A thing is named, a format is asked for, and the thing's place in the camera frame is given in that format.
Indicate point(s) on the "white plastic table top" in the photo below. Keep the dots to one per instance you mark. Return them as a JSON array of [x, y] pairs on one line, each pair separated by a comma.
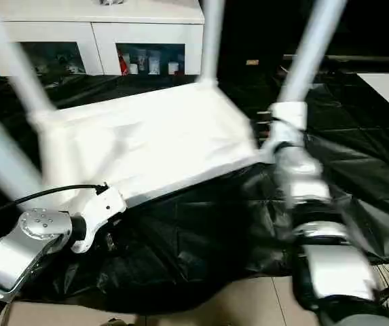
[[153, 136]]

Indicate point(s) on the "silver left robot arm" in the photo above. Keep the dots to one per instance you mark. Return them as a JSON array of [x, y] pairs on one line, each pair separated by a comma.
[[17, 251]]

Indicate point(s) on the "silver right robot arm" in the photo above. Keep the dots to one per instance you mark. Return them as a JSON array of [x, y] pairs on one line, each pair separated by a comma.
[[316, 224]]

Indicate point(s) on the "small yellow tag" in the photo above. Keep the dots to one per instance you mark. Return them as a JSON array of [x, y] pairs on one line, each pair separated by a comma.
[[252, 62]]

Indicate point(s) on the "white capped bottle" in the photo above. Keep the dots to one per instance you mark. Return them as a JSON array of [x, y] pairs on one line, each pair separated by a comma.
[[174, 67]]

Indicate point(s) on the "tall clear bottle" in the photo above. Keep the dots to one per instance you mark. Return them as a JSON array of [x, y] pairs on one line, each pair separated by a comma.
[[153, 63]]

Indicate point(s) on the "black plastic mat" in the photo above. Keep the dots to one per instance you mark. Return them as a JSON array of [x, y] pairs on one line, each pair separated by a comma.
[[201, 244]]

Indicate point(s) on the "small white jar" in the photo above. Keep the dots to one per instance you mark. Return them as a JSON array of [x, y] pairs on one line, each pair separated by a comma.
[[134, 68]]

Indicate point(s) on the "small dark grey bundle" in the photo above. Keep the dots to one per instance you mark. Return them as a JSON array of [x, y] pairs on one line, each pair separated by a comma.
[[112, 2]]

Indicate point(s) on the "white cabinet with glass doors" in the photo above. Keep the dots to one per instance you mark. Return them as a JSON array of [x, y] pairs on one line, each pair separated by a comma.
[[79, 27]]

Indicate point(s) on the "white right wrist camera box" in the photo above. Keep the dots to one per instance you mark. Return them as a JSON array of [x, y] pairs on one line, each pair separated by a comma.
[[288, 125]]

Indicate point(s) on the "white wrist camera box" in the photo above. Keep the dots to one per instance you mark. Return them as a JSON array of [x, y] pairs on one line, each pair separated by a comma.
[[288, 125], [99, 214]]

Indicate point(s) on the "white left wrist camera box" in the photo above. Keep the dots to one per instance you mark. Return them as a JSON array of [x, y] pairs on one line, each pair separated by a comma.
[[99, 214]]

